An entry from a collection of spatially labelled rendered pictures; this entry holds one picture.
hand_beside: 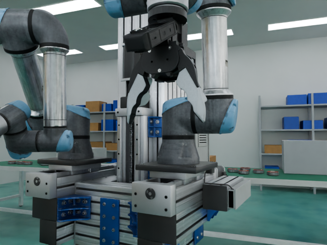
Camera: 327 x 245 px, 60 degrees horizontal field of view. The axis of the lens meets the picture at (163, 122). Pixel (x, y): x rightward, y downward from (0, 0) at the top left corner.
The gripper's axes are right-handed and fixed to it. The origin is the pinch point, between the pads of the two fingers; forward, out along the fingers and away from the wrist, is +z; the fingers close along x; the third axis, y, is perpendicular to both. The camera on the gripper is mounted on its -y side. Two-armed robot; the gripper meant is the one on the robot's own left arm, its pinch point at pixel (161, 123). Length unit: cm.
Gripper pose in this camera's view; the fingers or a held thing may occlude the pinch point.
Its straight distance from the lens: 48.6
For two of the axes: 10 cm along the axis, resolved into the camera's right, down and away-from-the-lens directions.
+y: 4.7, 0.5, 8.8
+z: 0.0, 10.0, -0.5
